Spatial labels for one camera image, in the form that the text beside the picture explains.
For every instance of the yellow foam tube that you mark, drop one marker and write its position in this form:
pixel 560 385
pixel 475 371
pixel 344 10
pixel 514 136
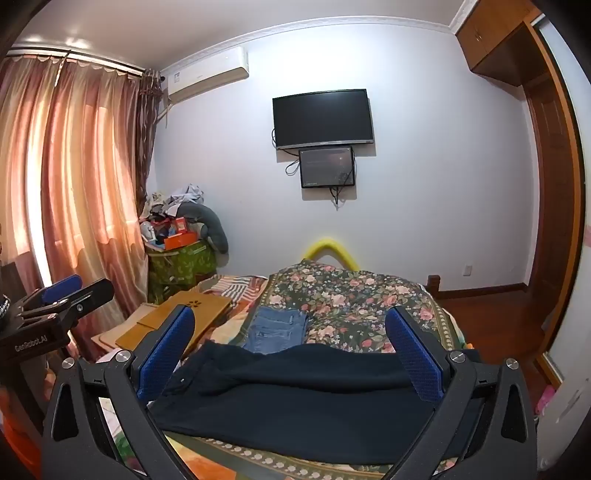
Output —
pixel 323 241

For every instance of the wooden bedpost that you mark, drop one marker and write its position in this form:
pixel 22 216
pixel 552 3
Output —
pixel 434 286

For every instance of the white air conditioner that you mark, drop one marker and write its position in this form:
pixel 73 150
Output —
pixel 207 76

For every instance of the orange box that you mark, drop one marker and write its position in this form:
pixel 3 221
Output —
pixel 180 241

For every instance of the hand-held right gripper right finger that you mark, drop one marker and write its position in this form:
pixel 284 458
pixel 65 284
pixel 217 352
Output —
pixel 418 360

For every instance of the white wall socket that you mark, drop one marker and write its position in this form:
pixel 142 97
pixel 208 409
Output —
pixel 468 270

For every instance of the wooden lap desk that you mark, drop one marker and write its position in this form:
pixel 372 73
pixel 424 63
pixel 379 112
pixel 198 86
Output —
pixel 198 307

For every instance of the small black monitor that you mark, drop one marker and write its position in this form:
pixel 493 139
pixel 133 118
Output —
pixel 325 166

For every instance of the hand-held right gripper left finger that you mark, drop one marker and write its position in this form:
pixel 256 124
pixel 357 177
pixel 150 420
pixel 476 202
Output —
pixel 164 355

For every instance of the floral blanket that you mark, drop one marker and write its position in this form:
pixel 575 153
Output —
pixel 351 295

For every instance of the black wall television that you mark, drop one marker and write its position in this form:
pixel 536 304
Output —
pixel 323 117

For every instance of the folded blue jeans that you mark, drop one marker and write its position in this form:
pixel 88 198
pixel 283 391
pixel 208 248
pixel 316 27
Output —
pixel 277 327

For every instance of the pile of clothes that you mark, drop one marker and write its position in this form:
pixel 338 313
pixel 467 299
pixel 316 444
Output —
pixel 184 196

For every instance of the wooden door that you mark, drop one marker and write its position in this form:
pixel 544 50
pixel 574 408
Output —
pixel 554 184

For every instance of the white curtain rail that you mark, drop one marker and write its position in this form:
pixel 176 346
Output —
pixel 78 55

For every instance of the grey plush toy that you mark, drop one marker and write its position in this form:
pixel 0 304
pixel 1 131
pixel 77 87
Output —
pixel 217 230

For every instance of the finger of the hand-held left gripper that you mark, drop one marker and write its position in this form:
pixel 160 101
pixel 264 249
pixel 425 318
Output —
pixel 94 293
pixel 62 287

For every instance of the dark blue pants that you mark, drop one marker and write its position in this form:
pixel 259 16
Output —
pixel 300 397

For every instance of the tan wooden board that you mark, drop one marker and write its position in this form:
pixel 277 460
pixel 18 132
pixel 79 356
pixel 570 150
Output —
pixel 120 330

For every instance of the pink curtain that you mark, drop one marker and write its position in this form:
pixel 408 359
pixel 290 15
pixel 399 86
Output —
pixel 83 184

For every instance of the wooden overhead cabinet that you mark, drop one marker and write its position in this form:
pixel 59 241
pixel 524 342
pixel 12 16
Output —
pixel 489 32

